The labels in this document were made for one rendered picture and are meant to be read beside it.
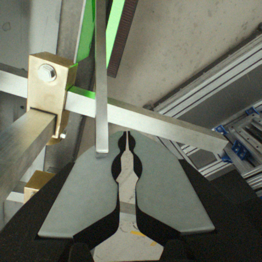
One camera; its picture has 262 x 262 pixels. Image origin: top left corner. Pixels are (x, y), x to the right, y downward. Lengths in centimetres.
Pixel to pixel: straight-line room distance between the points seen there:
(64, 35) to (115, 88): 76
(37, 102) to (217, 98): 90
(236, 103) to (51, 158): 95
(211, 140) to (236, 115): 79
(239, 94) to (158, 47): 51
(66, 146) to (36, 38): 26
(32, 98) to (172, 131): 22
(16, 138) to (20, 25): 33
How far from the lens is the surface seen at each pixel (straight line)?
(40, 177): 41
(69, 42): 38
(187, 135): 30
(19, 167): 21
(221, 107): 106
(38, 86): 26
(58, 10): 46
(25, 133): 23
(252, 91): 111
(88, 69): 37
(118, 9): 36
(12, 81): 29
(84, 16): 27
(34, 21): 48
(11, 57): 52
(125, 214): 44
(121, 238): 235
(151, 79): 110
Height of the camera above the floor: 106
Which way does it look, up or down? 60 degrees down
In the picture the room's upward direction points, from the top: 177 degrees clockwise
